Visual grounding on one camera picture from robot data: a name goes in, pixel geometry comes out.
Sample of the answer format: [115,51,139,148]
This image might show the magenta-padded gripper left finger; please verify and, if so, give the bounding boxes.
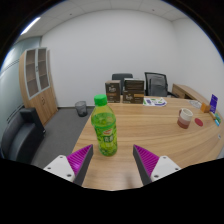
[43,143,95,187]

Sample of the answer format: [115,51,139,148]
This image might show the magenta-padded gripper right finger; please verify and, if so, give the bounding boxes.
[132,144,182,187]

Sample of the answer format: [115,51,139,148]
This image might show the green drink bottle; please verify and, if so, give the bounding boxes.
[90,94,119,157]

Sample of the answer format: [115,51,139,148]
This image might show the dark leather sofa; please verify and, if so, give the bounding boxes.
[0,107,46,164]

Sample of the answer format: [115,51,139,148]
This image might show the white and brown mug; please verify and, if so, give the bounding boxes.
[176,107,194,130]

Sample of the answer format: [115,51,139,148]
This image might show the grey waste bin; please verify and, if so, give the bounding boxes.
[74,100,88,118]

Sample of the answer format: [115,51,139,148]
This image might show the white printed leaflet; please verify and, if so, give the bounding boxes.
[142,96,168,108]

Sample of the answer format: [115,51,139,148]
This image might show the wooden shelf cabinet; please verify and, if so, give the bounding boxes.
[18,46,59,127]

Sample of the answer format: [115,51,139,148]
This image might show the orange-brown cardboard box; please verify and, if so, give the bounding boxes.
[200,102,212,114]

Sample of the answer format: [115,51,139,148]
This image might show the wooden side desk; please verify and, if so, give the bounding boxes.
[171,83,209,105]

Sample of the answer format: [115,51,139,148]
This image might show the purple package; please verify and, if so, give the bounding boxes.
[209,93,219,114]

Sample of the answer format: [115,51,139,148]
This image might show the grey mesh-back armchair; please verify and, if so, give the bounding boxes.
[144,71,179,98]

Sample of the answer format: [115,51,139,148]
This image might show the dark brown flat box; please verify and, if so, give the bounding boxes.
[123,77,146,93]

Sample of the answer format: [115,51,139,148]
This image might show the small dark brown box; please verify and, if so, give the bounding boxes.
[104,79,122,104]

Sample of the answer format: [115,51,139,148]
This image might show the black office chair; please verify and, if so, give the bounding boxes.
[111,72,134,90]

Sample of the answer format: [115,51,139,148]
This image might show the long ceiling light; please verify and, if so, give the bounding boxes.
[20,16,42,36]

